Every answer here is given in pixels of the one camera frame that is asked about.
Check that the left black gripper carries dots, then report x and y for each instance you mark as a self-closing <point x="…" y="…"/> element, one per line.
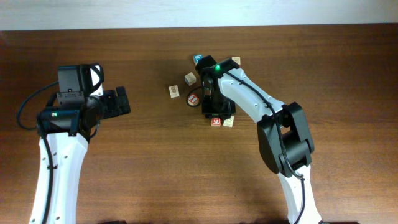
<point x="112" y="109"/>

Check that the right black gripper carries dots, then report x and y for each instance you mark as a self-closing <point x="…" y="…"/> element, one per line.
<point x="218" y="109"/>

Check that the red letter E block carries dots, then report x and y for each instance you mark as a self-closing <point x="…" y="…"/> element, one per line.
<point x="216" y="122"/>

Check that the red letter I block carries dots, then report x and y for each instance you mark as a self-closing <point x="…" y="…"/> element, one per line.
<point x="193" y="100"/>

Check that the plain wooden drawing block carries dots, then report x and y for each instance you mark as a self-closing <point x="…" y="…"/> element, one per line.
<point x="229" y="122"/>

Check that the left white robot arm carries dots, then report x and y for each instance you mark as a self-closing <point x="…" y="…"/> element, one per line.
<point x="69" y="120"/>

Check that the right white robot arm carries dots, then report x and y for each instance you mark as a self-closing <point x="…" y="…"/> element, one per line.
<point x="285" y="141"/>

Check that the blue number five block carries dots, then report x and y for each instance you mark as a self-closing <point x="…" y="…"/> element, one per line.
<point x="190" y="79"/>

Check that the yellow snake wooden block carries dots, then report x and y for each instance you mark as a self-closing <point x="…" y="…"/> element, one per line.
<point x="174" y="92"/>

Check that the blue top leaf block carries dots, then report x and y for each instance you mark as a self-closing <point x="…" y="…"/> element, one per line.
<point x="196" y="58"/>

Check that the red framed far block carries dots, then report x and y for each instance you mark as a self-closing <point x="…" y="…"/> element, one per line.
<point x="237" y="60"/>

